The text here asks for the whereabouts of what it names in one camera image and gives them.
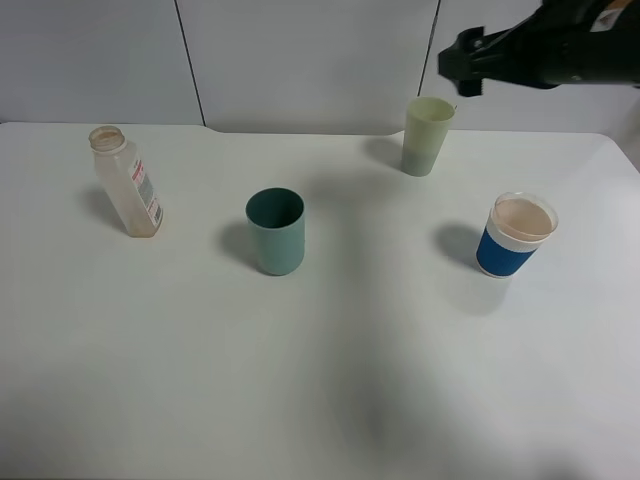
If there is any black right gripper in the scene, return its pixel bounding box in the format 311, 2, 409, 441
438, 1, 639, 97

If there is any teal plastic cup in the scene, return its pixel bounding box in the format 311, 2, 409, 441
245, 187, 305, 276

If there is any clear plastic drink bottle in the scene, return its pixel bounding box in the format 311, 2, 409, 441
88, 125, 164, 238

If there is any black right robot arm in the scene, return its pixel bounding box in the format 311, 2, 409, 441
438, 1, 639, 98

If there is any pale yellow plastic cup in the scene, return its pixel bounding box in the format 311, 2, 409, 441
401, 97, 456, 177

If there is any blue sleeved clear cup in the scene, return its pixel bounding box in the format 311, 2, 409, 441
475, 192, 558, 278

